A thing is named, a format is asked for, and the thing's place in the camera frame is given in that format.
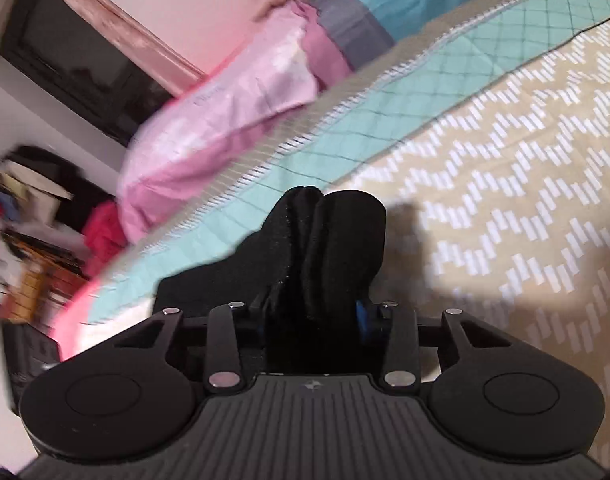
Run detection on pink and blue folded duvet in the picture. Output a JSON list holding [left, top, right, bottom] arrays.
[[116, 0, 471, 243]]

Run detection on patterned bed quilt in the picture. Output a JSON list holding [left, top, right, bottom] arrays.
[[52, 0, 610, 466]]

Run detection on cluttered wooden shelf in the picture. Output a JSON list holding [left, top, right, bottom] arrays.
[[0, 144, 115, 326]]

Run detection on pink curtain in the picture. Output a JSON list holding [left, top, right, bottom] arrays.
[[63, 0, 205, 96]]

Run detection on red clothes pile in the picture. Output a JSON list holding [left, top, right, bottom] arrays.
[[82, 200, 128, 278]]

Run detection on dark window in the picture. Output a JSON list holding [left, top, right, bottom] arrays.
[[0, 0, 171, 146]]

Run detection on black pants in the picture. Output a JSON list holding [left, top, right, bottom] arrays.
[[152, 186, 386, 375]]

